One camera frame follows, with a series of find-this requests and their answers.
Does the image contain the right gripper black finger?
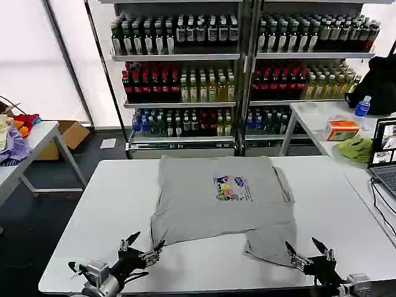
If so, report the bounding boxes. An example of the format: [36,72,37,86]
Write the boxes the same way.
[284,241,312,269]
[311,236,337,262]

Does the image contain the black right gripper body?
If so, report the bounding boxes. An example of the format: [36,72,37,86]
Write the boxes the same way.
[304,254,345,288]

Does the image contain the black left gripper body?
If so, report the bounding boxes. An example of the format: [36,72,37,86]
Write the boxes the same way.
[108,247,149,280]

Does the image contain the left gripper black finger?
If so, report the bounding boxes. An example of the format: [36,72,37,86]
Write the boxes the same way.
[118,231,141,252]
[140,240,166,264]

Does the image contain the grey printed t-shirt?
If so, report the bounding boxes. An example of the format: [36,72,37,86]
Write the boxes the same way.
[150,154,299,269]

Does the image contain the grey laptop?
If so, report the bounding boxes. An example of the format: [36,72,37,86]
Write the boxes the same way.
[367,116,396,202]

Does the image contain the green cloth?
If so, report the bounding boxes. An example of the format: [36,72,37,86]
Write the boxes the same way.
[335,136,374,165]

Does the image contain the orange tissue box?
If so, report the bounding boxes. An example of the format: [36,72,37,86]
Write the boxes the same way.
[325,118,363,142]

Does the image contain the brown cardboard box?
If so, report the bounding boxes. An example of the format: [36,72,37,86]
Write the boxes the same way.
[36,120,92,161]

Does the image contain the white side table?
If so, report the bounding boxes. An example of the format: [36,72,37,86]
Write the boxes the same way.
[280,100,396,159]
[0,120,89,209]

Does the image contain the blue plastic water bottle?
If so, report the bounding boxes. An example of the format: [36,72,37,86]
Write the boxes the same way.
[353,95,372,125]

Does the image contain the purple cloth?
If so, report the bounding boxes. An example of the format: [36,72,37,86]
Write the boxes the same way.
[0,123,32,163]

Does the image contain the orange cloth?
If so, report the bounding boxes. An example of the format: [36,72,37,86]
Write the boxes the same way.
[14,119,31,139]

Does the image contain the red cloth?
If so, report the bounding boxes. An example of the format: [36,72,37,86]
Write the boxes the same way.
[14,113,41,132]

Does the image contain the cream cloth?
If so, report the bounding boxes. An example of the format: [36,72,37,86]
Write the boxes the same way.
[0,113,15,152]

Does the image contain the metal shelf with drink bottles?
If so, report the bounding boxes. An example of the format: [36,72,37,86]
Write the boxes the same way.
[110,0,246,159]
[244,0,382,150]

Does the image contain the black bag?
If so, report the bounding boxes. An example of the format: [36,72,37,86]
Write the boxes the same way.
[343,53,396,116]

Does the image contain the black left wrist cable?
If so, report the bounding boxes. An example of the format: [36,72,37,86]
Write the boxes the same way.
[67,260,86,279]

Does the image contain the black laptop cable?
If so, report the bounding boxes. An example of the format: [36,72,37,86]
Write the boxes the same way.
[369,176,396,239]

